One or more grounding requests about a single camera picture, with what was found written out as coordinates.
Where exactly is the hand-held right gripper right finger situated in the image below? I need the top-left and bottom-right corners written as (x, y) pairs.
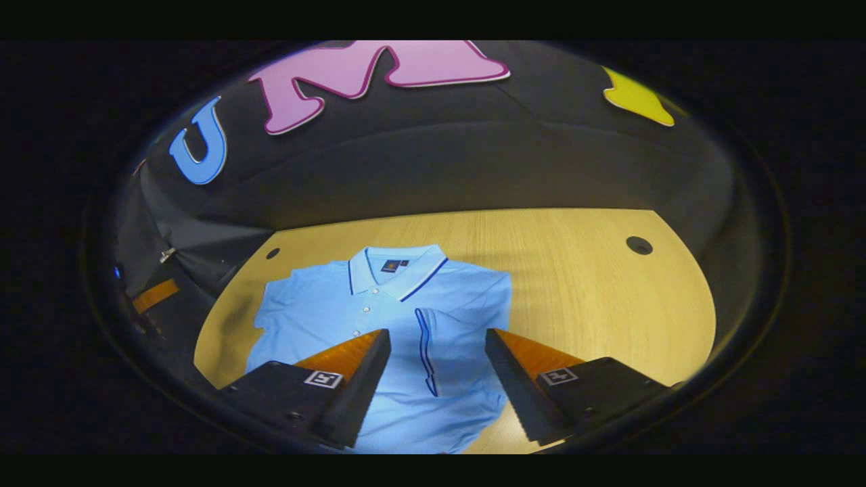
top-left (484, 327), bottom-right (672, 447)

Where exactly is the black backdrop cloth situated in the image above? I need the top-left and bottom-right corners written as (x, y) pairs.
top-left (112, 41), bottom-right (738, 305)

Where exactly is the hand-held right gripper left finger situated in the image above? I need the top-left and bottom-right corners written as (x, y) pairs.
top-left (216, 328), bottom-right (393, 450)

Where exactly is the light blue T-shirt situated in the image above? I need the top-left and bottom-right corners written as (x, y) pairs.
top-left (245, 243), bottom-right (513, 455)

